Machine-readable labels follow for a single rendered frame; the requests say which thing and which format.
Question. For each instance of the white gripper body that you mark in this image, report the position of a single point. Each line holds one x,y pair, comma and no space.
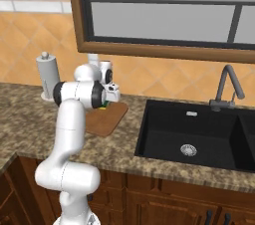
113,95

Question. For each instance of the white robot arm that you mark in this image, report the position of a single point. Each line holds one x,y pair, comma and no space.
68,129

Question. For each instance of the green and yellow sponge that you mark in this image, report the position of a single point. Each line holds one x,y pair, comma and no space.
105,104

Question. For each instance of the brown wooden cutting board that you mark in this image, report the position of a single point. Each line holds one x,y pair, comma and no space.
106,121

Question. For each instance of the grey paper towel holder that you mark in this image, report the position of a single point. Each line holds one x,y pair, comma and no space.
48,74

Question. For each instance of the black sink basin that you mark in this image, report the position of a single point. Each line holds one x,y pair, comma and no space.
172,132

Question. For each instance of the wooden framed window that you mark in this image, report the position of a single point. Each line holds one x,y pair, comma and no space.
159,20

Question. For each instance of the brown wooden cupboard door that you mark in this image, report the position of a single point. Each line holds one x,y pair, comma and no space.
166,210
109,209
242,219

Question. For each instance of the dark grey tap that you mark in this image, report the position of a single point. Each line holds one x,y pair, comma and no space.
227,79

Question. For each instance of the brown wooden sink front panel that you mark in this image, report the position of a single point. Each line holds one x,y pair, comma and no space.
186,190

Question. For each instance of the brown wooden corner cupboard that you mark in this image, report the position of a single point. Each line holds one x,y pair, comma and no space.
16,195

